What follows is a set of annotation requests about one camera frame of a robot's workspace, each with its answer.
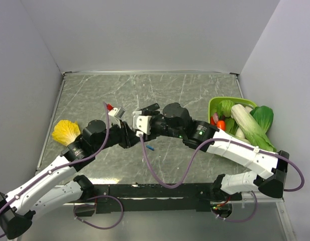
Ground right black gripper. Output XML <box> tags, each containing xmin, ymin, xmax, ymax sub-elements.
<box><xmin>140</xmin><ymin>110</ymin><xmax>183</xmax><ymax>143</ymax></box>

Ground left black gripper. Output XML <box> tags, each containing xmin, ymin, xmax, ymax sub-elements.
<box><xmin>93</xmin><ymin>118</ymin><xmax>140</xmax><ymax>153</ymax></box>

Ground blue battery lone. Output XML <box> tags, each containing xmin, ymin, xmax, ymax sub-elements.
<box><xmin>146</xmin><ymin>145</ymin><xmax>155</xmax><ymax>151</ymax></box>

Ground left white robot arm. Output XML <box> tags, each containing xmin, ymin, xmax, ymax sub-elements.
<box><xmin>0</xmin><ymin>120</ymin><xmax>139</xmax><ymax>239</ymax></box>

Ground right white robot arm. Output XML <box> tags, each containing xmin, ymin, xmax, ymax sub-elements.
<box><xmin>138</xmin><ymin>102</ymin><xmax>289</xmax><ymax>200</ymax></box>

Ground pink radish toy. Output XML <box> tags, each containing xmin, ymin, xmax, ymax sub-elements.
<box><xmin>213</xmin><ymin>112</ymin><xmax>219</xmax><ymax>123</ymax></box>

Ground green plastic basket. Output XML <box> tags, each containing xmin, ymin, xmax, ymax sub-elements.
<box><xmin>208</xmin><ymin>96</ymin><xmax>257</xmax><ymax>135</ymax></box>

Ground orange carrot toy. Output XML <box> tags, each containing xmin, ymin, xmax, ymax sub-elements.
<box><xmin>216</xmin><ymin>120</ymin><xmax>226</xmax><ymax>131</ymax></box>

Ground yellow cabbage toy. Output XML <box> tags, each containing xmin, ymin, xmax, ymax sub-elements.
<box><xmin>51</xmin><ymin>119</ymin><xmax>80</xmax><ymax>146</ymax></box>

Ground green cabbage toy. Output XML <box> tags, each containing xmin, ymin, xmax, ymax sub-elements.
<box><xmin>217</xmin><ymin>100</ymin><xmax>235</xmax><ymax>118</ymax></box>

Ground small bok choy toy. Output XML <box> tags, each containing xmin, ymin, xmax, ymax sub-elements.
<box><xmin>235</xmin><ymin>127</ymin><xmax>250</xmax><ymax>144</ymax></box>

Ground large bok choy toy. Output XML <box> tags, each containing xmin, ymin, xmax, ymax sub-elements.
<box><xmin>231</xmin><ymin>104</ymin><xmax>276</xmax><ymax>152</ymax></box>

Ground black mounting base plate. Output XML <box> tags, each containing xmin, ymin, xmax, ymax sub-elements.
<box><xmin>78</xmin><ymin>183</ymin><xmax>242</xmax><ymax>214</ymax></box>

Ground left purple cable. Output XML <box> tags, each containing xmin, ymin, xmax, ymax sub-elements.
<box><xmin>0</xmin><ymin>101</ymin><xmax>125</xmax><ymax>238</ymax></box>

